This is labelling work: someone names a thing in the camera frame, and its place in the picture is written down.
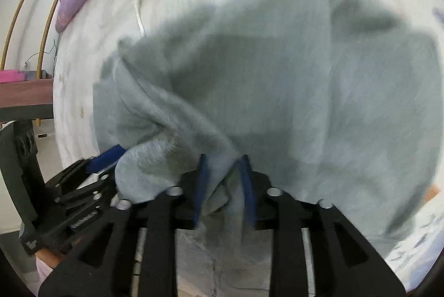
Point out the person's left forearm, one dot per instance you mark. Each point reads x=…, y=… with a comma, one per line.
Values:
x=45, y=269

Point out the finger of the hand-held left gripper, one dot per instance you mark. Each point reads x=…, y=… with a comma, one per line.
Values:
x=105, y=156
x=90, y=191

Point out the pink cloth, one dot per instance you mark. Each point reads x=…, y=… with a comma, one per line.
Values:
x=10, y=76

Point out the grey hooded sweatshirt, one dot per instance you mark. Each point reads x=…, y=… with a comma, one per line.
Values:
x=277, y=92

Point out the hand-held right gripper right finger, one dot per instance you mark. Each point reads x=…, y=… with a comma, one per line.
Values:
x=247, y=189

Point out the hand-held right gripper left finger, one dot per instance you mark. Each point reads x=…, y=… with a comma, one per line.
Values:
x=201, y=182

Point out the brown table with grey frame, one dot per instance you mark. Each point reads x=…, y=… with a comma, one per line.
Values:
x=24, y=94

